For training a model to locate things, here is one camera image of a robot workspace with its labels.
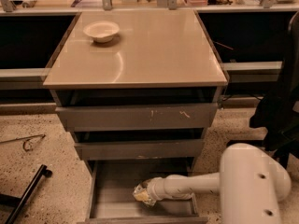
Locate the black office chair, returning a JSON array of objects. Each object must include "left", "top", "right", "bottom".
[{"left": 226, "top": 11, "right": 299, "bottom": 170}]

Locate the metal hook rod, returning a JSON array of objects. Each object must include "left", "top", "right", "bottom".
[{"left": 0, "top": 134, "right": 46, "bottom": 152}]

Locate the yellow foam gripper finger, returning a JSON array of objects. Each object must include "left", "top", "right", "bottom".
[{"left": 133, "top": 184, "right": 156, "bottom": 207}]

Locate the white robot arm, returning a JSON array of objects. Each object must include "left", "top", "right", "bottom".
[{"left": 133, "top": 143, "right": 292, "bottom": 224}]

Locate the grey drawer cabinet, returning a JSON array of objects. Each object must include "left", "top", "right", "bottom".
[{"left": 42, "top": 8, "right": 229, "bottom": 224}]

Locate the open grey bottom drawer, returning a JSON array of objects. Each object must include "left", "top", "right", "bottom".
[{"left": 79, "top": 158, "right": 207, "bottom": 224}]

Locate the grey top drawer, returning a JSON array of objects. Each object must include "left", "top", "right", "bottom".
[{"left": 56, "top": 104, "right": 217, "bottom": 132}]

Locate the grey middle drawer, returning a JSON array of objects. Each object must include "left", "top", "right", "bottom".
[{"left": 74, "top": 139, "right": 204, "bottom": 161}]

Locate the black chair leg left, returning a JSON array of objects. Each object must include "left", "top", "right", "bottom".
[{"left": 0, "top": 164, "right": 52, "bottom": 224}]

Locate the white paper bowl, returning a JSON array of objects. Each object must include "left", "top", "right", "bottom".
[{"left": 83, "top": 21, "right": 120, "bottom": 43}]

